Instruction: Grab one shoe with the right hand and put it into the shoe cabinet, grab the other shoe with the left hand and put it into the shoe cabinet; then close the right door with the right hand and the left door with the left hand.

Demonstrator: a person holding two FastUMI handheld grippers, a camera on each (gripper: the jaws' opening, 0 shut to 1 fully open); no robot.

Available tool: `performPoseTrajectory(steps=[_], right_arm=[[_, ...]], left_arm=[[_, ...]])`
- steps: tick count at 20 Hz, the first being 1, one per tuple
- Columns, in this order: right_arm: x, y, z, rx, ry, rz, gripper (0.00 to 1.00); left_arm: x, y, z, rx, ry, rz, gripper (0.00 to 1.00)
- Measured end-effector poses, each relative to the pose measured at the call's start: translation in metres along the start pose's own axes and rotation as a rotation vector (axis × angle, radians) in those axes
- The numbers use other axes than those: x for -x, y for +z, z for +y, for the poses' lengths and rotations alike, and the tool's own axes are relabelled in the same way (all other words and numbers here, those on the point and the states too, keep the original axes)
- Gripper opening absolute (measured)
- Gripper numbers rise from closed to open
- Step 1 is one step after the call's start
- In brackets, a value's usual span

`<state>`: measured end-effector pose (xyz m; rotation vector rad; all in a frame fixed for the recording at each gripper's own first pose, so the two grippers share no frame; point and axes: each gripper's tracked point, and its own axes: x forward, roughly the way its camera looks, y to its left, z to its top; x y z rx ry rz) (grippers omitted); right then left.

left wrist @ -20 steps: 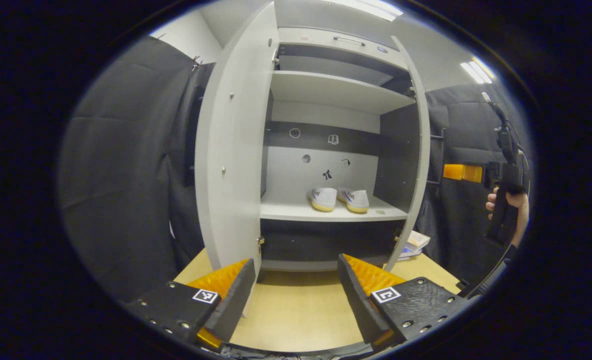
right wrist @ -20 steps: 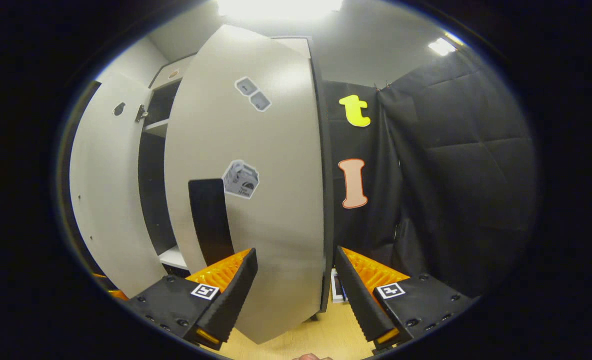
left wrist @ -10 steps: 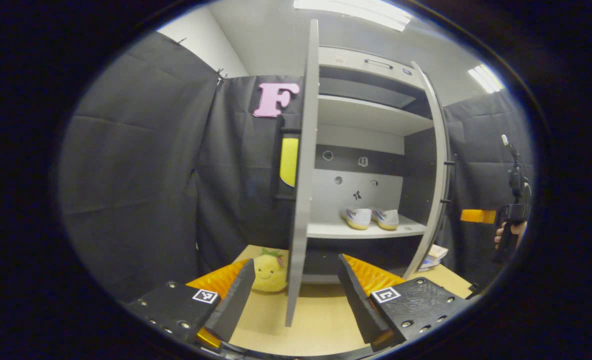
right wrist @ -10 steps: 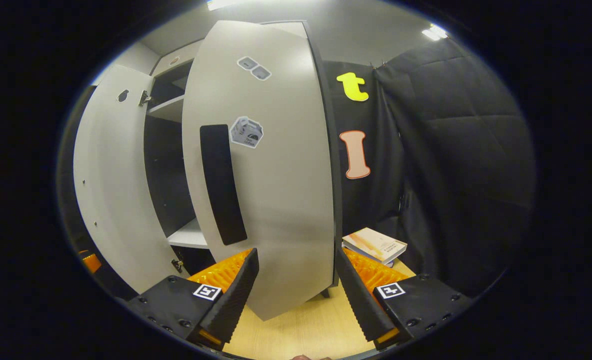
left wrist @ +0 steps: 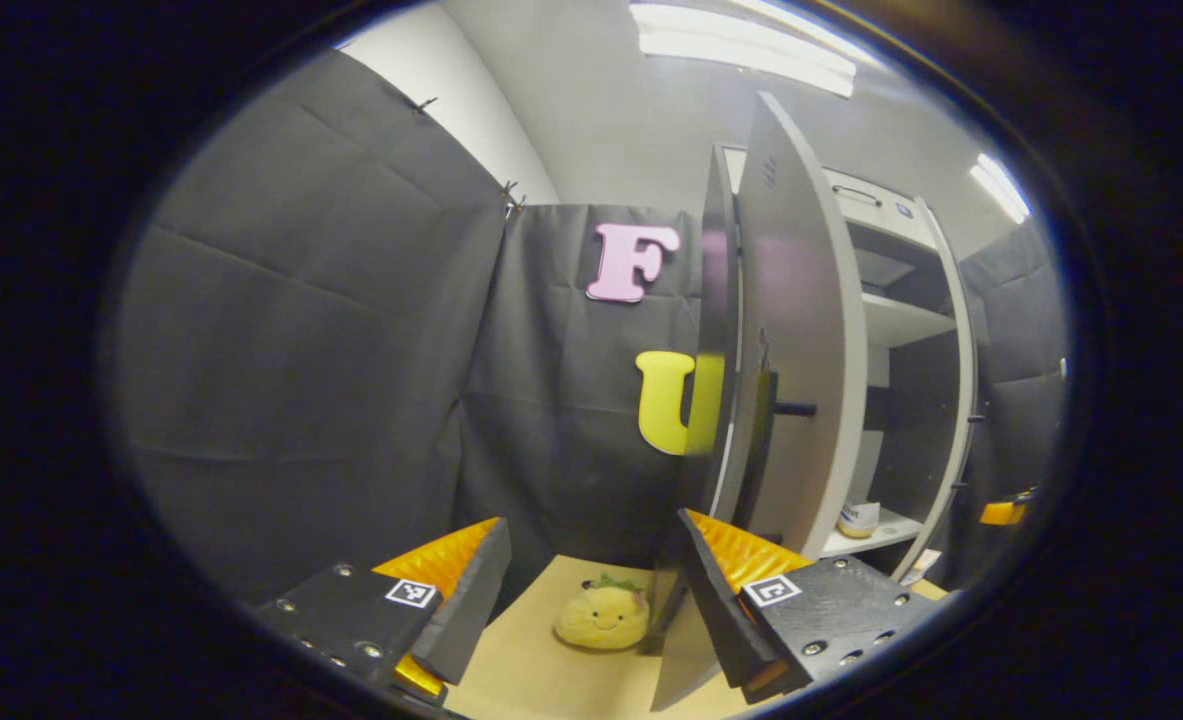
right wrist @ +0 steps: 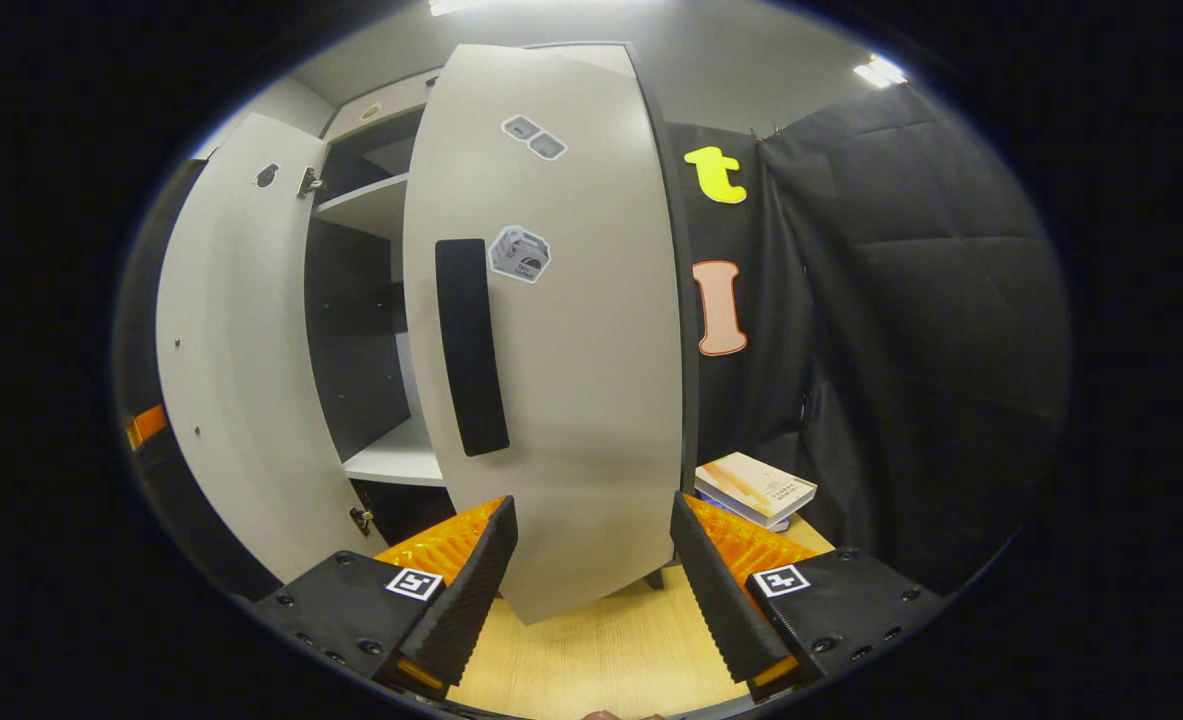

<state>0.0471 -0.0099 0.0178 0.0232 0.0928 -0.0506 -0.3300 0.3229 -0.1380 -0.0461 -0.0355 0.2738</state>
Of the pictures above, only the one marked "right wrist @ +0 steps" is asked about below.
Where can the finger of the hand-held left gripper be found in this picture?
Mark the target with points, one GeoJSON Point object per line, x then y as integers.
{"type": "Point", "coordinates": [146, 427]}

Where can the cream paperback book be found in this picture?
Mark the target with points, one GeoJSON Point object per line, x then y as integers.
{"type": "Point", "coordinates": [751, 480]}

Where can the blue book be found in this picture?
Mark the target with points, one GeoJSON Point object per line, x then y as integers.
{"type": "Point", "coordinates": [741, 515]}

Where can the white shoe cabinet door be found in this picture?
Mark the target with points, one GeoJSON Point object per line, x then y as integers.
{"type": "Point", "coordinates": [591, 350]}
{"type": "Point", "coordinates": [241, 380]}

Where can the ceiling light panel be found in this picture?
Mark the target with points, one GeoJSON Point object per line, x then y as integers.
{"type": "Point", "coordinates": [456, 5]}
{"type": "Point", "coordinates": [879, 70]}

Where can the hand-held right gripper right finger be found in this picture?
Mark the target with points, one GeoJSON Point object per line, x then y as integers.
{"type": "Point", "coordinates": [721, 590]}

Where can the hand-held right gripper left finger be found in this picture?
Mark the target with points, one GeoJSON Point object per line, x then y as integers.
{"type": "Point", "coordinates": [471, 590]}

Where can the white shoe cabinet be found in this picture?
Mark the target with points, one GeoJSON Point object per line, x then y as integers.
{"type": "Point", "coordinates": [361, 340]}

